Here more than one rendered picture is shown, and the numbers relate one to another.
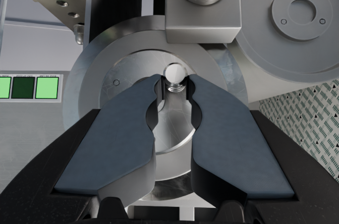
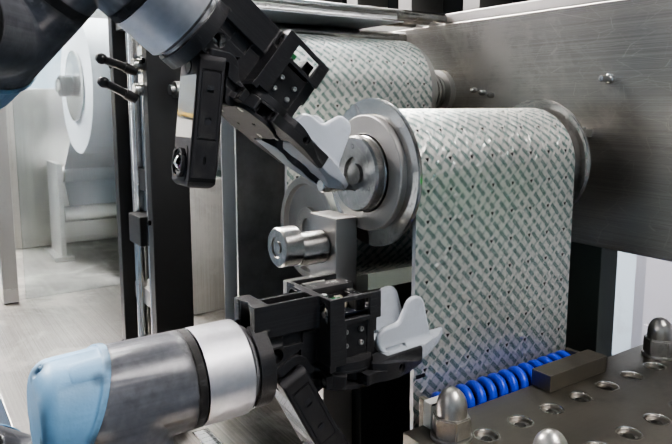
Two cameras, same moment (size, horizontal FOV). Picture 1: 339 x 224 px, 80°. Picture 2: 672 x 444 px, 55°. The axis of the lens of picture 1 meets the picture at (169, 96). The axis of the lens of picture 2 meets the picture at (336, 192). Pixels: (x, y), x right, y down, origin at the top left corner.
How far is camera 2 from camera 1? 0.58 m
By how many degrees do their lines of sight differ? 57
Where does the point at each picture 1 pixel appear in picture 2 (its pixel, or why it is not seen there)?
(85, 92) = (397, 185)
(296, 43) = (311, 206)
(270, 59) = (321, 197)
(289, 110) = not seen: hidden behind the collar
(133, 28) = (380, 236)
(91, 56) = (403, 217)
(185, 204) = (557, 1)
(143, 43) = (368, 219)
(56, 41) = not seen: outside the picture
